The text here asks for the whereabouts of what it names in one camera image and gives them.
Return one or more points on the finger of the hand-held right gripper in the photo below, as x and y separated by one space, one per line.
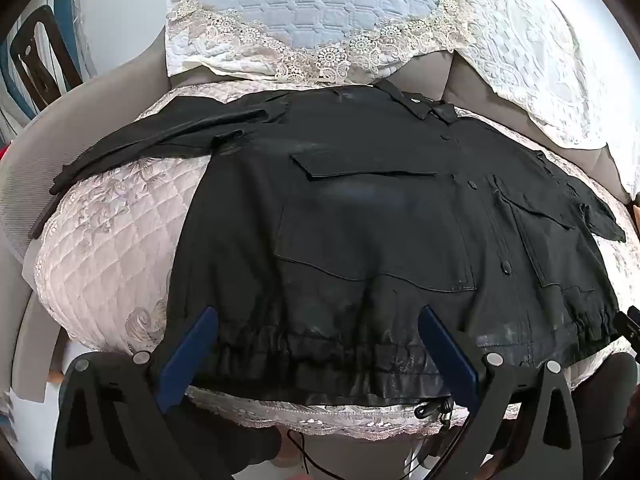
629 326

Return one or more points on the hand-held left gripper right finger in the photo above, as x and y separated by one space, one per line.
450 357

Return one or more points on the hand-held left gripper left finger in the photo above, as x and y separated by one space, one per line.
189 357

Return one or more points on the black jacket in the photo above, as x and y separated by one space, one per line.
375 220

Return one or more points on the person's right leg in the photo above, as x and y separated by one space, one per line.
607 410

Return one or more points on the person's leg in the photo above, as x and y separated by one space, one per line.
607 410
257 452

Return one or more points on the person's left leg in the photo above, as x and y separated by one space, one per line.
257 452

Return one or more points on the pink quilted sofa cover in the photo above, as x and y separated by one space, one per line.
110 240

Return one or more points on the black chair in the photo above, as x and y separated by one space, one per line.
37 80

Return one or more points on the lace-trimmed quilted backrest cover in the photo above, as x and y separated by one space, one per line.
325 5

